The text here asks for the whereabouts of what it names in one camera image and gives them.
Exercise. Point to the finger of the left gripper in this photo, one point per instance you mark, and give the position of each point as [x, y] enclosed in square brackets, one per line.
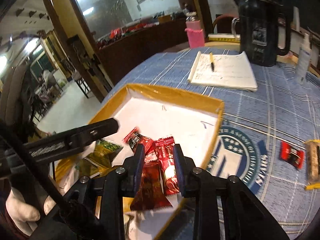
[73, 141]

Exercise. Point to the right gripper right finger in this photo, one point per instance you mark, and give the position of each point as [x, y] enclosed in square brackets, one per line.
[244, 216]

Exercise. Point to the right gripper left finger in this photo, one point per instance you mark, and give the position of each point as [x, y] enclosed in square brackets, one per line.
[92, 208]

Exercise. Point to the gold snack packet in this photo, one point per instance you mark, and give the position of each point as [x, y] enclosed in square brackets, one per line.
[104, 152]
[91, 169]

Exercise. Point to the red black jujube candy packet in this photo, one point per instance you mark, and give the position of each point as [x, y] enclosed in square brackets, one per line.
[134, 138]

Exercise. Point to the dark red pastry packet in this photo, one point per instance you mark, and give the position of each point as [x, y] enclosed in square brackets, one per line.
[150, 195]

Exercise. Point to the small red black candy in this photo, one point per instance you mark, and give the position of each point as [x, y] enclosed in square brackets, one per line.
[291, 155]

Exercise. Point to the red foil snack packet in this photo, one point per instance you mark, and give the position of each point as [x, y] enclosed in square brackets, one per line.
[164, 150]

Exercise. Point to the clear soda cracker packet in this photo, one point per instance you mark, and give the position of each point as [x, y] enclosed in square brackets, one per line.
[312, 159]

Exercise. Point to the white gloved left hand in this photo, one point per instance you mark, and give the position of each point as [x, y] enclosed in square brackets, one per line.
[23, 215]

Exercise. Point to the dark wooden sideboard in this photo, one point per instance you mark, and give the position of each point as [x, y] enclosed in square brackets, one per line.
[121, 56]

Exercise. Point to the white notebook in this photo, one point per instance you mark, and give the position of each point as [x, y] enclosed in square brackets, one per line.
[229, 71]

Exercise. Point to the black yellow pen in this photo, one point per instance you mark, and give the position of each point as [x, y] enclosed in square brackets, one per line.
[212, 65]

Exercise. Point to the pink sleeved water bottle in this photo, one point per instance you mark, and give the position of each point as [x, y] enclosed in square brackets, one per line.
[194, 31]

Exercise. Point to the white spray bottle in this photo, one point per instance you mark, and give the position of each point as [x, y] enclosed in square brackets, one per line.
[303, 60]

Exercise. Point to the black electric kettle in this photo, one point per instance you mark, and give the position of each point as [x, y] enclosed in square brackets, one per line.
[259, 31]

